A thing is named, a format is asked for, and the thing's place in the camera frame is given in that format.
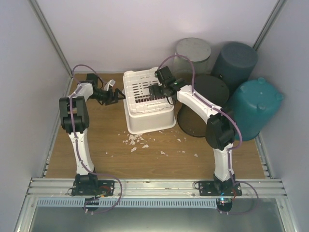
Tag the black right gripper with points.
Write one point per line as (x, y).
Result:
(156, 94)

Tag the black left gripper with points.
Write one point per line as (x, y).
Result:
(111, 98)

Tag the white plastic tub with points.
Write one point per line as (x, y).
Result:
(143, 114)

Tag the black wire mesh bin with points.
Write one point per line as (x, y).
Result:
(211, 88)

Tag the silver mesh metal bin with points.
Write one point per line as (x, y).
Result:
(195, 49)

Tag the teal plastic bin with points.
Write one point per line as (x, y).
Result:
(254, 104)

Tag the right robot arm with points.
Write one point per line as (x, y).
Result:
(220, 130)

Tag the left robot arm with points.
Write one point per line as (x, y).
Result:
(74, 119)

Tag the white plastic shard pile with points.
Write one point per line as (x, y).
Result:
(134, 139)

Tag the dark grey cylindrical bin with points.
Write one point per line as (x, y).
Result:
(235, 63)

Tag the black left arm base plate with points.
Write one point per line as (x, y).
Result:
(102, 188)

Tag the aluminium frame post left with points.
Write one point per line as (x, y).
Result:
(43, 21)

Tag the aluminium frame post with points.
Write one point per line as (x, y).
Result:
(43, 21)
(278, 7)

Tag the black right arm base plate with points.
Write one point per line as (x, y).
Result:
(216, 188)

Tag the aluminium front rail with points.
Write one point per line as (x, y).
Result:
(151, 188)

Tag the grey slotted cable duct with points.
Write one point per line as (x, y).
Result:
(133, 202)

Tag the aluminium frame post right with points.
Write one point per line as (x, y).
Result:
(278, 7)

